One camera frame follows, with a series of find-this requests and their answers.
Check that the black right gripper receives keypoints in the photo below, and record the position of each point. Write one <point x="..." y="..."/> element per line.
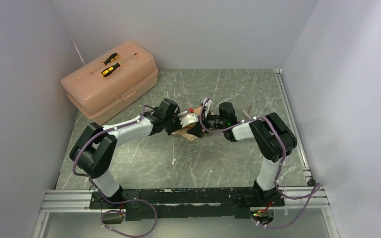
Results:
<point x="196" y="131"/>

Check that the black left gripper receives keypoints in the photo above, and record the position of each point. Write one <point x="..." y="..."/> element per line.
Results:
<point x="171" y="131"/>

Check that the orange cloth napkin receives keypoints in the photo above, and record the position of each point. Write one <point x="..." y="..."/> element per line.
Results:
<point x="192" y="131"/>

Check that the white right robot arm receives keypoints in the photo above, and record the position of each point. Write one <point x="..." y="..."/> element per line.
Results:
<point x="273" y="137"/>

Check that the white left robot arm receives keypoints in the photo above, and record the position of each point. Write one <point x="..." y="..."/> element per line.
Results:
<point x="94" y="149"/>

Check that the pink plastic toolbox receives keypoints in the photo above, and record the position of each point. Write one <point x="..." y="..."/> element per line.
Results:
<point x="101" y="98"/>

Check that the lower yellow black screwdriver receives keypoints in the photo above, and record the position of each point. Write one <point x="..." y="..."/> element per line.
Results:
<point x="109" y="70"/>

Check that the yellow black screwdriver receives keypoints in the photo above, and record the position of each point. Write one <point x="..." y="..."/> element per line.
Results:
<point x="108" y="60"/>
<point x="109" y="70"/>

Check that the upper yellow black screwdriver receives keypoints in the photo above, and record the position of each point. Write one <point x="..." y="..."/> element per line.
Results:
<point x="108" y="60"/>

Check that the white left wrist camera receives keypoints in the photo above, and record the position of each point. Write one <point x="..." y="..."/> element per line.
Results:
<point x="187" y="118"/>

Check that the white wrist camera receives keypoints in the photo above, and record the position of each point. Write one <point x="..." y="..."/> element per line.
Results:
<point x="187" y="118"/>
<point x="205" y="106"/>

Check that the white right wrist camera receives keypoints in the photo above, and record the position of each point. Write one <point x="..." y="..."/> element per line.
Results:
<point x="205" y="106"/>

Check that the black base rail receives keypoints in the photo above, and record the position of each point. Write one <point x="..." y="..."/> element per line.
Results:
<point x="236" y="202"/>

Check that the aluminium frame rail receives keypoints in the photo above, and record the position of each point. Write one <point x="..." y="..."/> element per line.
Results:
<point x="77" y="201"/>

